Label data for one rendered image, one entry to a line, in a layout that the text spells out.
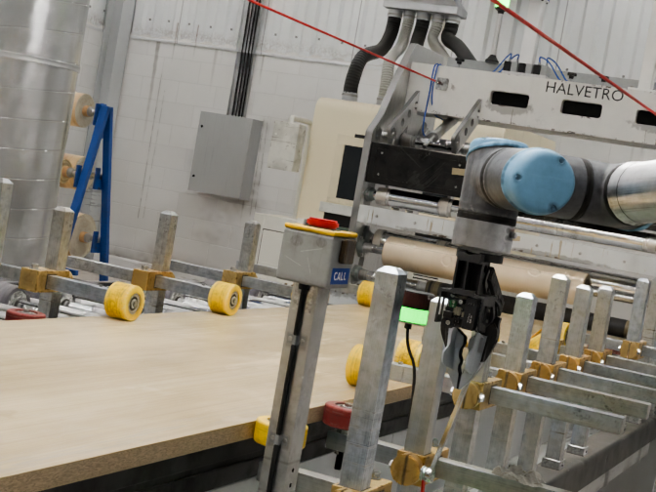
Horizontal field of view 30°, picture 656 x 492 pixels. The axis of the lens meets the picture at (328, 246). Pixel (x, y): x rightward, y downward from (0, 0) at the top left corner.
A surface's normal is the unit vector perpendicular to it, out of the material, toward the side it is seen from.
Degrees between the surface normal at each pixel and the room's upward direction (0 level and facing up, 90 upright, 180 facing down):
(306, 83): 90
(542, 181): 90
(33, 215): 90
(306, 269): 90
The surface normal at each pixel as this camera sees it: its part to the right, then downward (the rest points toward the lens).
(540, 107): -0.42, -0.03
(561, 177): 0.18, 0.08
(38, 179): 0.71, 0.16
